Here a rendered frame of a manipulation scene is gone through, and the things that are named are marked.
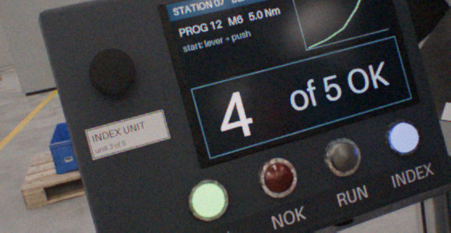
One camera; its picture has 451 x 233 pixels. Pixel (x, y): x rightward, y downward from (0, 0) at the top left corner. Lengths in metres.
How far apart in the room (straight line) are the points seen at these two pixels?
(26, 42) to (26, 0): 0.60
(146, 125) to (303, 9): 0.14
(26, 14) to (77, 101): 7.84
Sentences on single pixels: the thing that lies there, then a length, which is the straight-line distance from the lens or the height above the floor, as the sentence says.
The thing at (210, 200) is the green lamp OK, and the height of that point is 1.12.
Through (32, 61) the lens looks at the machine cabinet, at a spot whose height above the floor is 0.49.
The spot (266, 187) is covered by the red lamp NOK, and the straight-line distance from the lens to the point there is 0.36.
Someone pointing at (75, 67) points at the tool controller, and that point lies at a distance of 0.34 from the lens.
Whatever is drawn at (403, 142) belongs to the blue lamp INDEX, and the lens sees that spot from 0.40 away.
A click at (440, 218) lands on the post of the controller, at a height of 1.00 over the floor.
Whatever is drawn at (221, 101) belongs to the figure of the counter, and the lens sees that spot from 0.35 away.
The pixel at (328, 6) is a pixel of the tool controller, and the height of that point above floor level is 1.22.
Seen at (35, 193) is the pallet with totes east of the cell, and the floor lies 0.10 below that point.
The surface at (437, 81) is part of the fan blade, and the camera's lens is 1.03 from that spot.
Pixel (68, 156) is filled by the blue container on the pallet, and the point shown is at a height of 0.26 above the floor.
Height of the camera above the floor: 1.26
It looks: 14 degrees down
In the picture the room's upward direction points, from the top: 11 degrees counter-clockwise
